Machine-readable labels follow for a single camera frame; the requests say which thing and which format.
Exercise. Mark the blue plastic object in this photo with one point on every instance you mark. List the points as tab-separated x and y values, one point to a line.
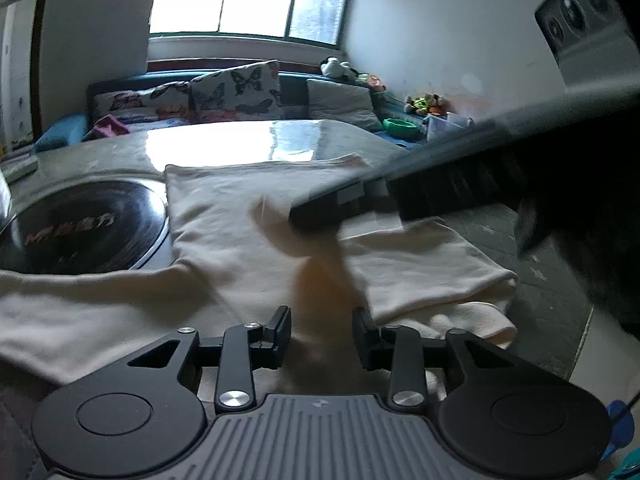
617	425

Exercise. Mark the panda plush toy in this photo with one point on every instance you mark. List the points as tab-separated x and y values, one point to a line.
337	67

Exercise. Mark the white remote control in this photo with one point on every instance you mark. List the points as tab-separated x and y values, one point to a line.
17	170

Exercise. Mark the dark wooden door frame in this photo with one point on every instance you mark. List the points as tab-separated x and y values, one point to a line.
42	35

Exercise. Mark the blue corner sofa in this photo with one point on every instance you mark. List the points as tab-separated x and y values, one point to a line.
295	90

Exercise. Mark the grey pillow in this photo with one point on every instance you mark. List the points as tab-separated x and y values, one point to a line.
340	102

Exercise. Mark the small butterfly print pillow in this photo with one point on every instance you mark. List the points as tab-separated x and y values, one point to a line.
135	102

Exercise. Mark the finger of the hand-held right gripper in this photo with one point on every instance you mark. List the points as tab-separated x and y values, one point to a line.
340	205

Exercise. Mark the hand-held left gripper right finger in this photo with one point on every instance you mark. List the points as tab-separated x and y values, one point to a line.
367	340

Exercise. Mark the round black induction cooktop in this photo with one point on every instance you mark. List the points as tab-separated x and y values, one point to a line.
80	230

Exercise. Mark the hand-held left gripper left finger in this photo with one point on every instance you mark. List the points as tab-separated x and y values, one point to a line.
277	335

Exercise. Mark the large butterfly print pillow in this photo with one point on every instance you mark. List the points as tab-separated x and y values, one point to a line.
237	90

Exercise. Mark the clear plastic storage box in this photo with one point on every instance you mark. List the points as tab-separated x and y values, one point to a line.
445	127

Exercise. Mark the brown green plush toys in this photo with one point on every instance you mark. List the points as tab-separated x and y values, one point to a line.
425	104

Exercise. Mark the green bowl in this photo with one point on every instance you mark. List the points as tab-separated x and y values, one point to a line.
400	128

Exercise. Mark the cream sweatshirt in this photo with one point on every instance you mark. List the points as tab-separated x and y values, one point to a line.
225	220

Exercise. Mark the orange green toys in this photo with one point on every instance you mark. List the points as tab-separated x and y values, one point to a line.
372	81

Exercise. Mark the pink cloth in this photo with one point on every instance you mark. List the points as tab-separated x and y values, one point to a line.
105	127

